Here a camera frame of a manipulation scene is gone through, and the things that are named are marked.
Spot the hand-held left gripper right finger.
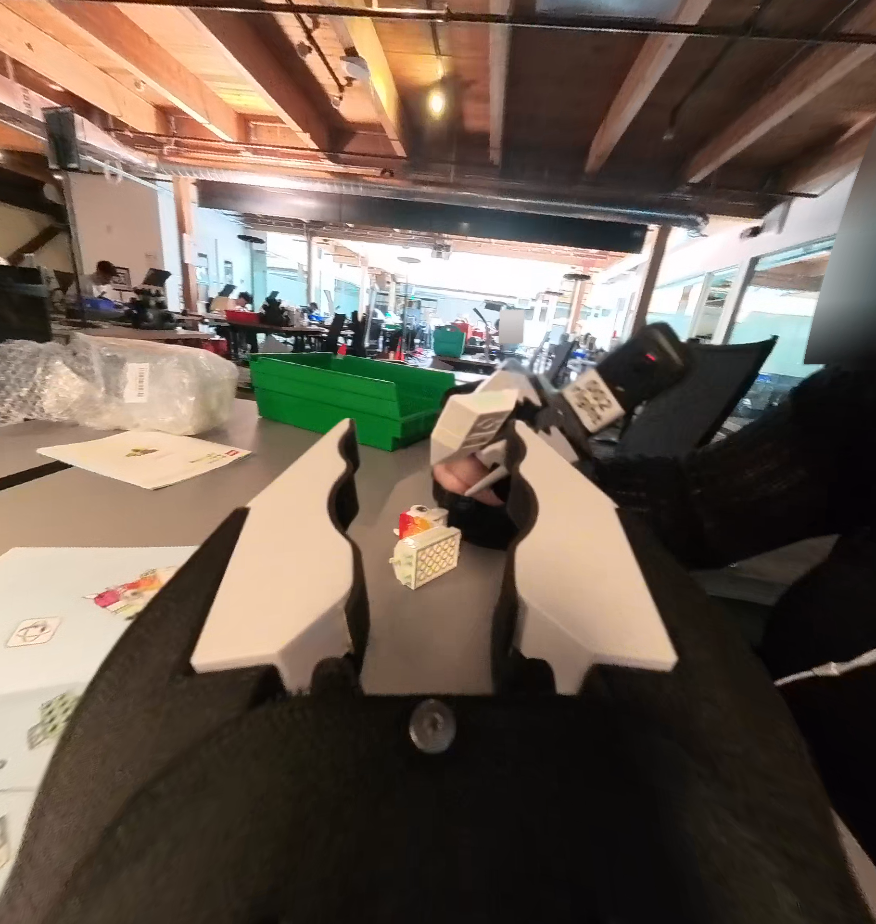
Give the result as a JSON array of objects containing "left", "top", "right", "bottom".
[{"left": 494, "top": 421, "right": 679, "bottom": 695}]

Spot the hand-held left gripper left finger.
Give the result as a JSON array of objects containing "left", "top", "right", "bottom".
[{"left": 190, "top": 417, "right": 370, "bottom": 693}]

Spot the person's right forearm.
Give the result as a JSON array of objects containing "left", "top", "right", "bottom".
[{"left": 434, "top": 364, "right": 876, "bottom": 571}]

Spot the lego head with eye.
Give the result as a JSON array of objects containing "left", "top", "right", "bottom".
[{"left": 396, "top": 505, "right": 449, "bottom": 539}]

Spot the white studded lego block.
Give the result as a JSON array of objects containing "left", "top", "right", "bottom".
[{"left": 389, "top": 526, "right": 462, "bottom": 591}]

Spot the open lego instruction booklet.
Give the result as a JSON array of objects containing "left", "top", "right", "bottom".
[{"left": 0, "top": 546, "right": 201, "bottom": 892}]

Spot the person's right hand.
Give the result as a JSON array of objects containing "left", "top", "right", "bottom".
[{"left": 432, "top": 461, "right": 509, "bottom": 508}]

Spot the black office chair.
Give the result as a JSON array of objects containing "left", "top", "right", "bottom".
[{"left": 618, "top": 335, "right": 778, "bottom": 463}]

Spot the white closed booklet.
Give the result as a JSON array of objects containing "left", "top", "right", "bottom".
[{"left": 37, "top": 431, "right": 253, "bottom": 492}]

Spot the green plastic storage bin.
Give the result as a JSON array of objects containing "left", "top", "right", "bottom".
[{"left": 249, "top": 352, "right": 458, "bottom": 452}]

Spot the clear plastic bag white label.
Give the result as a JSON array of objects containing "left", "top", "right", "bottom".
[{"left": 70, "top": 334, "right": 240, "bottom": 436}]

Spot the bubble wrap roll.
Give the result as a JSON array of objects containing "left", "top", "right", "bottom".
[{"left": 0, "top": 339, "right": 92, "bottom": 427}]

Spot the black computer monitor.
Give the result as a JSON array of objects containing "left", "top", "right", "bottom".
[{"left": 0, "top": 261, "right": 52, "bottom": 351}]

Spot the brown wooden post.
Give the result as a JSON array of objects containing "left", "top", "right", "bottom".
[{"left": 625, "top": 225, "right": 673, "bottom": 340}]

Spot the black ceiling duct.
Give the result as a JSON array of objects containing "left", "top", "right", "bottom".
[{"left": 196, "top": 180, "right": 649, "bottom": 254}]

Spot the white cable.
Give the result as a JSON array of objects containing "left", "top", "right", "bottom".
[{"left": 773, "top": 635, "right": 876, "bottom": 687}]

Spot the black wall speaker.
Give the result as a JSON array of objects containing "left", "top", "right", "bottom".
[{"left": 44, "top": 107, "right": 78, "bottom": 170}]

